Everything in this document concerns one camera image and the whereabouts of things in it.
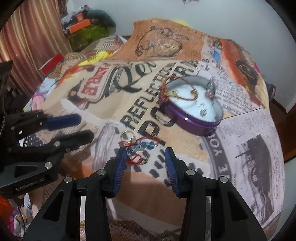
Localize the red gold cord bracelet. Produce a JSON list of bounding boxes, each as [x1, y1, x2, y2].
[[160, 75, 199, 103]]

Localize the purple heart-shaped tin box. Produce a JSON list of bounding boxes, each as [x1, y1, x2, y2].
[[159, 76, 223, 136]]

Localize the dark blue backpack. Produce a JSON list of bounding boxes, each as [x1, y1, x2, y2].
[[265, 82, 276, 101]]

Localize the red box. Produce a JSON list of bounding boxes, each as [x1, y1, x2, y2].
[[39, 53, 64, 76]]

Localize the silver ring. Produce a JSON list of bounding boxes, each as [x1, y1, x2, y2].
[[132, 149, 151, 165]]

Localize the gold ring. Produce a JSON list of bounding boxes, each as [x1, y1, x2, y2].
[[120, 129, 137, 142]]

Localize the yellow cloth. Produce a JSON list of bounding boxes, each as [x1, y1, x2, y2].
[[78, 50, 113, 67]]

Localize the orange box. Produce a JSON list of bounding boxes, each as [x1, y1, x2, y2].
[[67, 19, 91, 34]]

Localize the green patterned covered stand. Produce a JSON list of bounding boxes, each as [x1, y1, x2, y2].
[[68, 24, 109, 52]]

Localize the striped patchwork cloth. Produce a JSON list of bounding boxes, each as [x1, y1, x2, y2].
[[48, 35, 127, 78]]

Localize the striped brown curtain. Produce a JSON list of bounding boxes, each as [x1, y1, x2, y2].
[[1, 0, 72, 96]]

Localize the yellow pillow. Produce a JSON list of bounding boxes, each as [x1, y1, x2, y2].
[[174, 20, 189, 27]]

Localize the newspaper print bed quilt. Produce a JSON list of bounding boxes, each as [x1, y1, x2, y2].
[[18, 18, 286, 241]]

